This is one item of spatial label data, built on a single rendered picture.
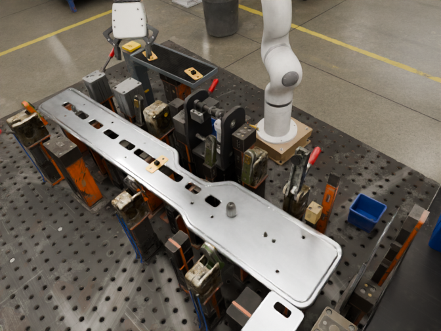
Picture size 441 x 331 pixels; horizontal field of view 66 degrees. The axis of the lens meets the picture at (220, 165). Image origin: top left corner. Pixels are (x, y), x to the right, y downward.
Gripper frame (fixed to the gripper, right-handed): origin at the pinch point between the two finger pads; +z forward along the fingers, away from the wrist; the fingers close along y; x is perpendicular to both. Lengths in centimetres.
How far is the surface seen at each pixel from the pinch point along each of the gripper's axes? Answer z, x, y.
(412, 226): 42, 39, -69
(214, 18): -54, -292, -22
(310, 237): 53, 23, -50
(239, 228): 51, 19, -31
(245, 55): -12, -267, -53
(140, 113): 20.3, -24.0, 5.8
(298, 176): 35, 19, -48
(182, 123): 23.1, -12.0, -12.0
